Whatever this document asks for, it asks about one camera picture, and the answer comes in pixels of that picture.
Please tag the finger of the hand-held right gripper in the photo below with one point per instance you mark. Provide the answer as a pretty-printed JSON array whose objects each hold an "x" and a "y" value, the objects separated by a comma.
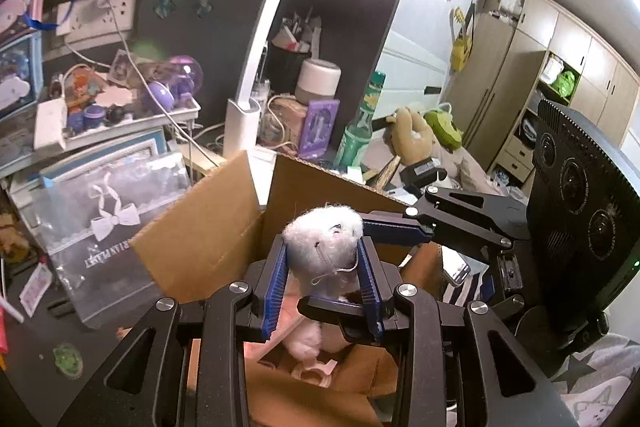
[
  {"x": 330, "y": 314},
  {"x": 395, "y": 231}
]

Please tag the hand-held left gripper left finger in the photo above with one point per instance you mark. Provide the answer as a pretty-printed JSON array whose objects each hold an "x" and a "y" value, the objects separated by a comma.
[{"x": 274, "y": 297}]

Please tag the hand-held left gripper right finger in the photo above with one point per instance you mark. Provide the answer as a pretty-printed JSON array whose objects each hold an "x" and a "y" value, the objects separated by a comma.
[{"x": 370, "y": 297}]

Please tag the white plush toy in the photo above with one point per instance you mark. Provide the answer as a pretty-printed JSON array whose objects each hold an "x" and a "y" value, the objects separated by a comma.
[{"x": 320, "y": 237}]

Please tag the cardboard box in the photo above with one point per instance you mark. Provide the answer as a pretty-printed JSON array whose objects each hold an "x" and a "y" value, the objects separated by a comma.
[{"x": 210, "y": 232}]

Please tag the black charger box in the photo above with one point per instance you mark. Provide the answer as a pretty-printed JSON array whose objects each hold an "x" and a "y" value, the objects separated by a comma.
[{"x": 422, "y": 172}]

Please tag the smartphone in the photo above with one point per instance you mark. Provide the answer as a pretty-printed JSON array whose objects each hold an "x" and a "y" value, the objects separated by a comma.
[{"x": 456, "y": 267}]

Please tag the black white striped cloth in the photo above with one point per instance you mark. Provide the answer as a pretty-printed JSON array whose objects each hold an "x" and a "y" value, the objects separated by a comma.
[{"x": 465, "y": 292}]

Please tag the brown plush toy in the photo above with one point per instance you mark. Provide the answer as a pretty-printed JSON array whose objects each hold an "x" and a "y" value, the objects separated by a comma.
[{"x": 410, "y": 132}]

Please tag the green glass bottle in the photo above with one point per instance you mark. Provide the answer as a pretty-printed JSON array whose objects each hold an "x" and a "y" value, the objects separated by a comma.
[{"x": 357, "y": 132}]

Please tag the green plush toy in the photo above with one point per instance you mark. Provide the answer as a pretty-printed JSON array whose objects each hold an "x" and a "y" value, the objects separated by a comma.
[{"x": 442, "y": 129}]

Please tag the green bag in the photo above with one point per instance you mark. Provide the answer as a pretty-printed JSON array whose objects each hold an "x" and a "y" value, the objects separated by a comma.
[{"x": 564, "y": 82}]

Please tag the purple card box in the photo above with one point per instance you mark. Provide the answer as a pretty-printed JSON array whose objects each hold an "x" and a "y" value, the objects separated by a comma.
[{"x": 320, "y": 129}]

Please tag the clear bag with white bow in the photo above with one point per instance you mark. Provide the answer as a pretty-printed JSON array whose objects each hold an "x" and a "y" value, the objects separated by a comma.
[{"x": 115, "y": 232}]

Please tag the wooden wardrobe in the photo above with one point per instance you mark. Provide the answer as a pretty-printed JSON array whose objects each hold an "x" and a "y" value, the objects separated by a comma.
[{"x": 550, "y": 37}]

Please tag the white desk lamp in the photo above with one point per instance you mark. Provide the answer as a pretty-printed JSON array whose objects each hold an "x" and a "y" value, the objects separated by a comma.
[{"x": 240, "y": 127}]

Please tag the person's gray printed pajamas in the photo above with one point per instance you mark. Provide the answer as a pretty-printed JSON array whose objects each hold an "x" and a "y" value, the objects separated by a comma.
[{"x": 600, "y": 382}]

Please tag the yellow hanging bag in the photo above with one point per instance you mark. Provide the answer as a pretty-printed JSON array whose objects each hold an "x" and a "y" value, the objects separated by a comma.
[{"x": 462, "y": 42}]

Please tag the black pen holder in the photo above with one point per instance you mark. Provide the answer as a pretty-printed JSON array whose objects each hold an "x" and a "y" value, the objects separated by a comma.
[{"x": 287, "y": 57}]

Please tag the green round sticker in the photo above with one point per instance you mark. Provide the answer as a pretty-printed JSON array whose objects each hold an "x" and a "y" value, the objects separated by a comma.
[{"x": 67, "y": 359}]

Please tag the white tray of purple trinkets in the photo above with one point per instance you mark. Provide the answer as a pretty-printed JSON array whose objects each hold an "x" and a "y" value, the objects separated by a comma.
[{"x": 125, "y": 129}]

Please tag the light blue framed box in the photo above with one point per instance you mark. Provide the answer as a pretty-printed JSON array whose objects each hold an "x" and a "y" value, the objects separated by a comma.
[{"x": 100, "y": 154}]

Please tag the purple globe toy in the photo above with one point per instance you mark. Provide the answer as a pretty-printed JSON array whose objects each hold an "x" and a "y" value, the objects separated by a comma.
[{"x": 177, "y": 79}]

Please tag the pink white card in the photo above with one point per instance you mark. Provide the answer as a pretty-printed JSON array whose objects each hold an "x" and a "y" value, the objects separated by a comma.
[{"x": 35, "y": 289}]

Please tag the small black ball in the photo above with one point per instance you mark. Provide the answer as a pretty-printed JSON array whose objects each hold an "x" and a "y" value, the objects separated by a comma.
[{"x": 116, "y": 114}]

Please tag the small purple jar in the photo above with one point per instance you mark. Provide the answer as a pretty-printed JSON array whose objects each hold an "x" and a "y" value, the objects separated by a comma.
[{"x": 93, "y": 117}]

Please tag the photo card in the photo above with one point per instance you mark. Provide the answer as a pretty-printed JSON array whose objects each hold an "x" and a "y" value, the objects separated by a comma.
[{"x": 121, "y": 67}]

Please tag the white adapter box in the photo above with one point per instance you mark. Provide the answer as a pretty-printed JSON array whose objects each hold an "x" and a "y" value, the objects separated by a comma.
[{"x": 50, "y": 124}]

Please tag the orange figure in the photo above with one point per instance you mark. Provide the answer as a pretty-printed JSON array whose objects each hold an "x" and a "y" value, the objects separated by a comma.
[{"x": 82, "y": 84}]

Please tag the blue printed gift box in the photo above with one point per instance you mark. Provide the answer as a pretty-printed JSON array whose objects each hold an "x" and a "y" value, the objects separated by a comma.
[{"x": 17, "y": 74}]

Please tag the pink printed gift box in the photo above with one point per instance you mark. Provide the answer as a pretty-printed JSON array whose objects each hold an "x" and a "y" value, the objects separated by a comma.
[{"x": 22, "y": 2}]

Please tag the teal wall sticker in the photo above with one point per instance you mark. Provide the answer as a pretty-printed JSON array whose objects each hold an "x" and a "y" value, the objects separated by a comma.
[
  {"x": 202, "y": 4},
  {"x": 164, "y": 5}
]

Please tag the wall socket panel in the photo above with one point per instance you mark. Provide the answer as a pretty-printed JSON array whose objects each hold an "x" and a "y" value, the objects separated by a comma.
[{"x": 90, "y": 19}]

